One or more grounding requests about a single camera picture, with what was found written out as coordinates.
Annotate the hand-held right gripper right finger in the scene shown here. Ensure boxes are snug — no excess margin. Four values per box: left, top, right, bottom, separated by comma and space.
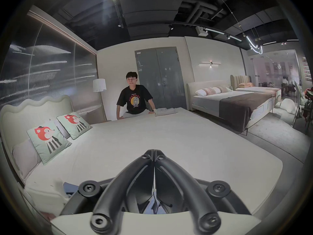
155, 149, 252, 233

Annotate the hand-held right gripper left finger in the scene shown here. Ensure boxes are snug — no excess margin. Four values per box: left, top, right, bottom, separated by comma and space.
60, 149, 155, 233

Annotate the bed with white sheet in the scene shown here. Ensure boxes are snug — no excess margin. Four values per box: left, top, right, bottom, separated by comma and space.
18, 107, 283, 229

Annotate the fox print cushion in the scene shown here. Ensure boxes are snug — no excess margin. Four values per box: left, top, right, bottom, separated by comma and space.
56, 111, 93, 140
26, 125, 72, 165

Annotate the white folded cloth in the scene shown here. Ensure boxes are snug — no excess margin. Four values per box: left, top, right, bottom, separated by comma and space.
154, 108, 178, 117

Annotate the plain pale pink pillow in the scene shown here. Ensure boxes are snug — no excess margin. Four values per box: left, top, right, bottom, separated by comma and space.
12, 139, 42, 181

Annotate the bed with brown blanket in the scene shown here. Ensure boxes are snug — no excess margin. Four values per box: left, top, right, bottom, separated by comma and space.
186, 80, 277, 133

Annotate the floor lamp with white shade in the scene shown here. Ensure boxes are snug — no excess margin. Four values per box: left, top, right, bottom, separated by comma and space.
92, 78, 107, 121

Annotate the grey double door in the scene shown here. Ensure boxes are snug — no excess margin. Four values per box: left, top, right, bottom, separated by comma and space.
134, 47, 188, 110

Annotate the bed with ribbed beige headboard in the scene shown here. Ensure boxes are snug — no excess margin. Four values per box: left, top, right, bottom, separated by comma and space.
230, 75, 282, 100

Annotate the scalloped padded headboard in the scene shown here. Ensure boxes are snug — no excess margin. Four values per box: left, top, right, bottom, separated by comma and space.
0, 94, 74, 182

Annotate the white bean bag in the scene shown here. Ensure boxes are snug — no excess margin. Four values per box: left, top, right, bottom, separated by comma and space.
274, 98, 297, 115

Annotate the metal frame chair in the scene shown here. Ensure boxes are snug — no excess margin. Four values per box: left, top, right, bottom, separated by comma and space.
293, 82, 313, 134

